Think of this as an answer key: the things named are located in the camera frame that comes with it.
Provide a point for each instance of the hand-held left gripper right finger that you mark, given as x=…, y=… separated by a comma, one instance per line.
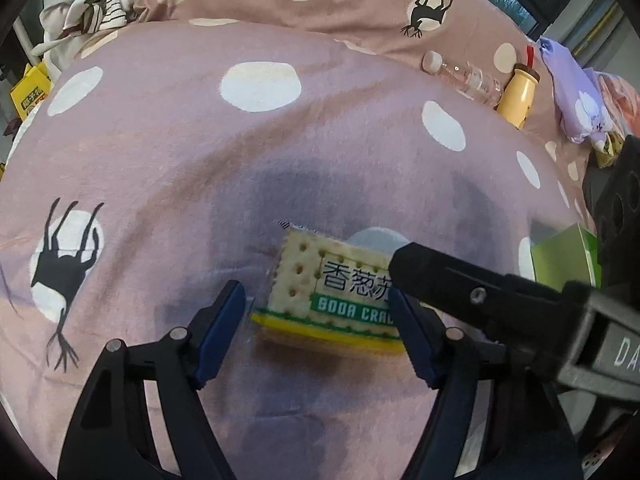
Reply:
x=412, y=345

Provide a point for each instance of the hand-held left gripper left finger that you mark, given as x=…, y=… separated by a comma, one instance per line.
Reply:
x=220, y=330

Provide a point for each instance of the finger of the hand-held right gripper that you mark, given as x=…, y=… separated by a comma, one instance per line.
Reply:
x=475, y=295

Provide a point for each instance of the green cardboard box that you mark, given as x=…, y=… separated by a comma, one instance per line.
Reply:
x=565, y=255

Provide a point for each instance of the yellow soda cracker packet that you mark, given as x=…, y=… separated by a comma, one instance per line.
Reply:
x=320, y=305

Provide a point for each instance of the yellow patterned bag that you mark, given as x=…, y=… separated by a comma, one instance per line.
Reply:
x=607, y=147

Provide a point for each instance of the pink floral cloth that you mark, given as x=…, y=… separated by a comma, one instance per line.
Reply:
x=625, y=100

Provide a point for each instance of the purple floral cloth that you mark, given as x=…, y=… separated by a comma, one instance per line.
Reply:
x=565, y=75

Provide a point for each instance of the pink polka dot blanket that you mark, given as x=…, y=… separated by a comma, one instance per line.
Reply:
x=200, y=160

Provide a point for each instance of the clear plastic bottle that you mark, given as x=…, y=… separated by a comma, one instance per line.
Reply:
x=465, y=77

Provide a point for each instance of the yellow carton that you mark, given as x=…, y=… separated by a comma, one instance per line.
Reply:
x=30, y=90

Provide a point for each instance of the striped white cloth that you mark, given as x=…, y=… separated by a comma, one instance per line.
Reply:
x=110, y=10

